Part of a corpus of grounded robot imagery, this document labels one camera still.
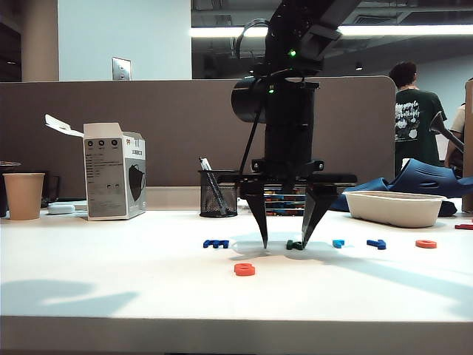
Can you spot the letter magnet pack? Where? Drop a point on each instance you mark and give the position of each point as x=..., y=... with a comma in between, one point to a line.
x=282, y=191
x=284, y=212
x=284, y=198
x=284, y=205

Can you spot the person in beige shirt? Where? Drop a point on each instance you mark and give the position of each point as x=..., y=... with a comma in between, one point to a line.
x=456, y=122

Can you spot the blue foam clog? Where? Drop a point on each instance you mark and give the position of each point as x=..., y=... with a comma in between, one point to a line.
x=425, y=177
x=369, y=185

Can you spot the long ceiling light strip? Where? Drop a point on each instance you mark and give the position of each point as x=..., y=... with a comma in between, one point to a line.
x=214, y=31

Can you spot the light blue letter magnet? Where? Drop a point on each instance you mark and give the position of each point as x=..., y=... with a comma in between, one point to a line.
x=337, y=243

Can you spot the dark blue letter Y magnet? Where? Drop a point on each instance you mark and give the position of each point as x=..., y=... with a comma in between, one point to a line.
x=374, y=243

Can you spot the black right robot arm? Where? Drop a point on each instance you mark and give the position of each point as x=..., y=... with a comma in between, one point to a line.
x=288, y=26

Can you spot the dark drinking glass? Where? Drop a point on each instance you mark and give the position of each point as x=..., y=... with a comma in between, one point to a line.
x=51, y=188

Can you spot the black mesh pen holder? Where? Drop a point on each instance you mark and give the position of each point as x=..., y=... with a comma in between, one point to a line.
x=220, y=201

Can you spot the grey funnel shaped tool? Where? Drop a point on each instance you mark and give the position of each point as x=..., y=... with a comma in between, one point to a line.
x=448, y=133

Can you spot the dark blue letter M magnet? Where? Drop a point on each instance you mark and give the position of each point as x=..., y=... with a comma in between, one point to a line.
x=216, y=243

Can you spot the metal wall switch plate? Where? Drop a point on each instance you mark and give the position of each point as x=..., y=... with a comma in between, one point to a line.
x=122, y=69

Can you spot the small white device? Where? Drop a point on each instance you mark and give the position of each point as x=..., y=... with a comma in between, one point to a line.
x=61, y=209

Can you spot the green letter K magnet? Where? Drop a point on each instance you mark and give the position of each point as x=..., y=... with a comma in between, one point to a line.
x=292, y=244

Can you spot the black and white pen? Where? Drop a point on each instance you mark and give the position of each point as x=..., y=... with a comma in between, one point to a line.
x=204, y=163

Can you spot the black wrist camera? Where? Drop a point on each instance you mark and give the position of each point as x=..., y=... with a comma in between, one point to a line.
x=258, y=165

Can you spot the cardboard box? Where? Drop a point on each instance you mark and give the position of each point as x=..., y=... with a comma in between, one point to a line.
x=468, y=148

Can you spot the brown desk partition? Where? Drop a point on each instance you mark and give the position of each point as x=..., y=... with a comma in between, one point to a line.
x=148, y=122

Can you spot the orange letter O magnet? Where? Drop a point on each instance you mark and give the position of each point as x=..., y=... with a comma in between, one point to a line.
x=238, y=270
x=420, y=244

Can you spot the person in dark green shirt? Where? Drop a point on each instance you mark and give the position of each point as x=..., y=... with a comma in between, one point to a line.
x=417, y=118

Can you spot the white oval paper bowl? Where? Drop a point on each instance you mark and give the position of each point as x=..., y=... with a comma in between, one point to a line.
x=391, y=211

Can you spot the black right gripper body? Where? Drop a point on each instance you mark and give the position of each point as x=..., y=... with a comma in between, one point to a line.
x=290, y=125

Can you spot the red letter magnet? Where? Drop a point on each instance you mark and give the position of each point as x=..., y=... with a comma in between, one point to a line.
x=464, y=226

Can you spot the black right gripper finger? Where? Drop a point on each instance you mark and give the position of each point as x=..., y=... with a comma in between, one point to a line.
x=314, y=214
x=258, y=214

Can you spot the grey face mask box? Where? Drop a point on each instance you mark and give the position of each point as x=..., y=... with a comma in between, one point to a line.
x=105, y=177

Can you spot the brown paper cup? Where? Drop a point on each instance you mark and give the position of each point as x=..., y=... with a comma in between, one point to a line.
x=24, y=197

